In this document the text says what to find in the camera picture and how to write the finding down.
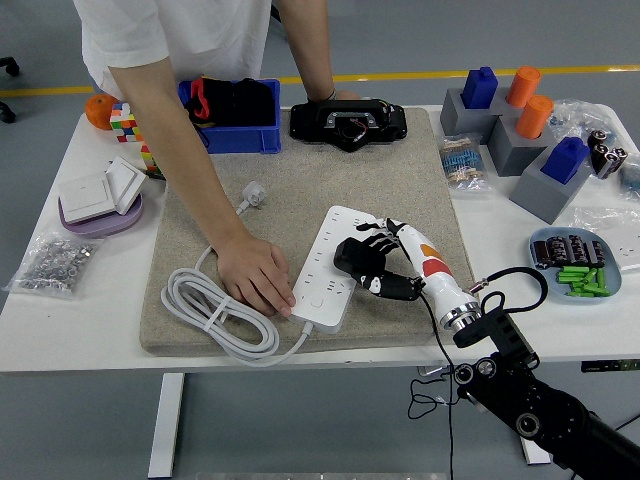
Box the person's right hand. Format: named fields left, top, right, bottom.
left=214, top=232, right=298, bottom=319

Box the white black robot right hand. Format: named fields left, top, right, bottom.
left=348, top=217, right=480, bottom=325

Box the white power strip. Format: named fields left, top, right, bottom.
left=289, top=204, right=379, bottom=335

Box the black plug adapter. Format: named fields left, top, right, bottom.
left=333, top=237, right=396, bottom=276

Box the black electronic device housing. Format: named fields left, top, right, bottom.
left=288, top=98, right=409, bottom=154

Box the grey-brown mat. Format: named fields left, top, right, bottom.
left=138, top=105, right=485, bottom=357

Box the black and red cloth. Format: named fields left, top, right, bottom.
left=184, top=76, right=275, bottom=129

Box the blue plastic bin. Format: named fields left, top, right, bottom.
left=178, top=78, right=282, bottom=155

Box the bag of resistors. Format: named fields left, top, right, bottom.
left=436, top=132, right=496, bottom=194

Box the grey stepped block holder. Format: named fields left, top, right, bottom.
left=439, top=85, right=594, bottom=225

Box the blue house-shaped block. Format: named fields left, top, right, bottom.
left=540, top=135, right=591, bottom=185
left=460, top=65, right=500, bottom=110

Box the pile of green cylinders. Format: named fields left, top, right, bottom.
left=557, top=265, right=612, bottom=299

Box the colourful puzzle cube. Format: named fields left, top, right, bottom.
left=139, top=143, right=161, bottom=175
left=109, top=102, right=144, bottom=145

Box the purple tray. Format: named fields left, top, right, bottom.
left=57, top=193, right=145, bottom=240

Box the orange cylinder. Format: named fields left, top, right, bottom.
left=514, top=94, right=555, bottom=140
left=505, top=65, right=543, bottom=109

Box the light blue dish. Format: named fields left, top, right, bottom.
left=528, top=227, right=623, bottom=305

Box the empty clear plastic bag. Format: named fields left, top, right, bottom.
left=570, top=204, right=640, bottom=271

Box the black table control panel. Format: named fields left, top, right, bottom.
left=582, top=359, right=640, bottom=373

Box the bag of metal nuts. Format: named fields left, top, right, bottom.
left=3, top=232, right=104, bottom=303

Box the clear bag of small parts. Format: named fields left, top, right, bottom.
left=548, top=98, right=619, bottom=146

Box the orange fruit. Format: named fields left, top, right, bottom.
left=83, top=93, right=120, bottom=131

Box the white power cord with plug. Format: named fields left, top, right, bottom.
left=159, top=179, right=316, bottom=368

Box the white wall switch panel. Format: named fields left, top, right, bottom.
left=104, top=156, right=148, bottom=216
left=57, top=174, right=117, bottom=225

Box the thin black adapter cord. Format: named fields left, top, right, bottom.
left=407, top=292, right=461, bottom=480

